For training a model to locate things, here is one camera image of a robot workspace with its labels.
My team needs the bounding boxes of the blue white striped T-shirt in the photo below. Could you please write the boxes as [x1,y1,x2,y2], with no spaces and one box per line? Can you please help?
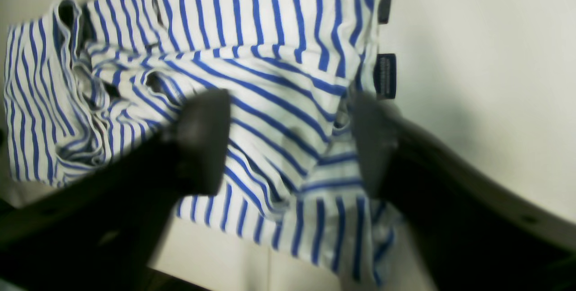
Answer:
[4,0,396,289]

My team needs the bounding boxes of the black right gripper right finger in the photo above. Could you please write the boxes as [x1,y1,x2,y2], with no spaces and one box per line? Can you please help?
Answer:
[352,94,576,291]

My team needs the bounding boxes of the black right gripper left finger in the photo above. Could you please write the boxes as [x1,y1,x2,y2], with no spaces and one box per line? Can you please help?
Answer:
[0,90,232,291]

